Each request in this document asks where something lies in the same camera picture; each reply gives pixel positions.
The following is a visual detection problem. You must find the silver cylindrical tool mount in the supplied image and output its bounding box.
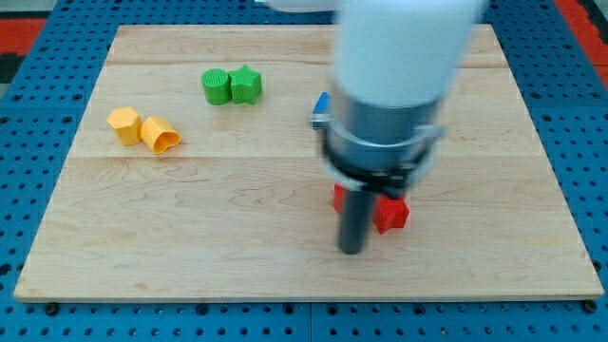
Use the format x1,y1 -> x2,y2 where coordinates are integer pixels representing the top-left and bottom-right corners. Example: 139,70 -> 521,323
321,85 -> 444,199

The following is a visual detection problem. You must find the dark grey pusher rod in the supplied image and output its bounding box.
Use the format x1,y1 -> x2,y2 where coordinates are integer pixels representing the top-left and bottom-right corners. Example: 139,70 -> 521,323
338,190 -> 377,255

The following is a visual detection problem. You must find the red circle block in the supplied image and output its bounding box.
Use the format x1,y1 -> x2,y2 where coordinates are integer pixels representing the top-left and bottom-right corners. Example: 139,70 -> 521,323
332,182 -> 345,214

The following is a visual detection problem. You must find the red star block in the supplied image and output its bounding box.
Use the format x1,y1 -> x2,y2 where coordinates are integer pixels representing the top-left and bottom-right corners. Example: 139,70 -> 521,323
372,195 -> 409,235

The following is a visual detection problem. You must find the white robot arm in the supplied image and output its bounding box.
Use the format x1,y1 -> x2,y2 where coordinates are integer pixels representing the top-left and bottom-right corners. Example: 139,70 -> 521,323
265,0 -> 486,255

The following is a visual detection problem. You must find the green star block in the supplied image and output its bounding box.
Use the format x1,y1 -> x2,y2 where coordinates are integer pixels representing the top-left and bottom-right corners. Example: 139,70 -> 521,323
228,65 -> 263,105

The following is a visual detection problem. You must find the blue block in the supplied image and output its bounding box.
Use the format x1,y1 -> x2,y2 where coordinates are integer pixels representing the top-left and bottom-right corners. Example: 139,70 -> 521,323
311,92 -> 331,130

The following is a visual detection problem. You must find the wooden board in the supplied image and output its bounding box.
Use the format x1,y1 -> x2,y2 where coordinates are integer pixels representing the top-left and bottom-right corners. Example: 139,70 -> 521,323
14,25 -> 604,303

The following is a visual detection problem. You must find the green cylinder block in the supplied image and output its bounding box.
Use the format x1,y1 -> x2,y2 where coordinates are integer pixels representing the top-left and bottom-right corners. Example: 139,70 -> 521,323
201,68 -> 232,105

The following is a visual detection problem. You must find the yellow hexagon block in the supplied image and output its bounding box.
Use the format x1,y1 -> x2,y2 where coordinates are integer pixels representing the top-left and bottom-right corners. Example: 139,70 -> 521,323
106,106 -> 143,146

